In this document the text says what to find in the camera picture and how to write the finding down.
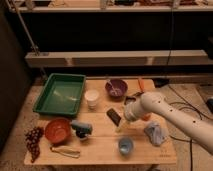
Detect orange carrot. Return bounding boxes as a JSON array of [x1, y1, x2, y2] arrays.
[[138, 78, 145, 92]]

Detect metal clip tool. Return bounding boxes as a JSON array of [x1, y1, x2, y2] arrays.
[[50, 146, 80, 158]]

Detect green plastic tray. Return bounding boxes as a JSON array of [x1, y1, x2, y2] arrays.
[[33, 73, 86, 118]]

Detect blue crumpled cloth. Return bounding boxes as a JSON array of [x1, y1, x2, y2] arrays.
[[144, 121, 168, 146]]

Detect purple bowl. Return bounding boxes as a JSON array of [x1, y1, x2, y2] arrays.
[[105, 79, 128, 98]]

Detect orange fruit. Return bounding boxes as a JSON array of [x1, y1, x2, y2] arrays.
[[141, 114, 151, 121]]

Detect blue scrub brush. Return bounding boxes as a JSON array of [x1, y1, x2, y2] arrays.
[[71, 120, 93, 139]]

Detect wooden shelf rack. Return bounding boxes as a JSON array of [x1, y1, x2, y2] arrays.
[[5, 0, 213, 68]]

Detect white paper cup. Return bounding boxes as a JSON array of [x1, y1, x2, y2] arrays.
[[84, 90, 99, 108]]

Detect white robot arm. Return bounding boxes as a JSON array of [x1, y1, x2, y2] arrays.
[[117, 91, 213, 155]]

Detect spoon in purple bowl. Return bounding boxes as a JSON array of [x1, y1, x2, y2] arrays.
[[107, 79, 118, 96]]

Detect orange bowl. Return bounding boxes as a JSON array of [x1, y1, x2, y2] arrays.
[[44, 118, 71, 144]]

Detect black floor cables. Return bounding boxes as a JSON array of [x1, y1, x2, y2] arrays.
[[166, 83, 213, 171]]

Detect small dark square dish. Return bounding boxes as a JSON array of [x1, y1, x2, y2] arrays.
[[124, 96, 136, 105]]

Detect bunch of dark grapes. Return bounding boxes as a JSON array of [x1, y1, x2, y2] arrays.
[[25, 127, 44, 163]]

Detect small blue cup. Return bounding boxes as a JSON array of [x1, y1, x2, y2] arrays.
[[118, 137, 134, 155]]

